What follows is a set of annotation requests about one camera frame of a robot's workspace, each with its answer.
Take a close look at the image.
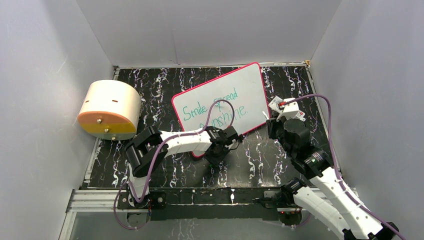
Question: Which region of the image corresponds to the pink framed whiteboard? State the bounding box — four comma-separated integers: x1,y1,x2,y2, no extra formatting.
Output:
171,62,273,159

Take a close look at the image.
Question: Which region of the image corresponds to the green white marker pen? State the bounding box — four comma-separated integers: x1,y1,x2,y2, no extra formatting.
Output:
262,111,270,120

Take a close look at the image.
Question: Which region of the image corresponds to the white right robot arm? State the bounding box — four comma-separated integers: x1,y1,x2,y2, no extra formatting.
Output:
266,117,399,240

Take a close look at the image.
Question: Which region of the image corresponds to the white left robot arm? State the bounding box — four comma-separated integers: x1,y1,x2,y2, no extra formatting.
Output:
124,126,244,208

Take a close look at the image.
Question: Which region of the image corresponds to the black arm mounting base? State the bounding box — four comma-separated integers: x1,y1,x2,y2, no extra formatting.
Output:
117,187,304,226

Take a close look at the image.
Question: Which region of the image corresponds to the white printed plastic package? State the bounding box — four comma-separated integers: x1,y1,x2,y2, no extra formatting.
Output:
268,96,306,122

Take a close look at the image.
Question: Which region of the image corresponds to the beige cylindrical drum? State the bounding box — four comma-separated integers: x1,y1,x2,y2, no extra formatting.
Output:
77,79,142,141

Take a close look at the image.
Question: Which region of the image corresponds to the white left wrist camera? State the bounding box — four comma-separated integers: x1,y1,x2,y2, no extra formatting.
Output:
227,138,240,151

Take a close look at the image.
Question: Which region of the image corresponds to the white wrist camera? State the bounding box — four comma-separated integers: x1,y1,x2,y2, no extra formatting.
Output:
277,98,300,120
227,138,240,151

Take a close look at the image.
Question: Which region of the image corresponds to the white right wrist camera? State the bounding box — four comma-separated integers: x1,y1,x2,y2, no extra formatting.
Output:
277,98,300,120

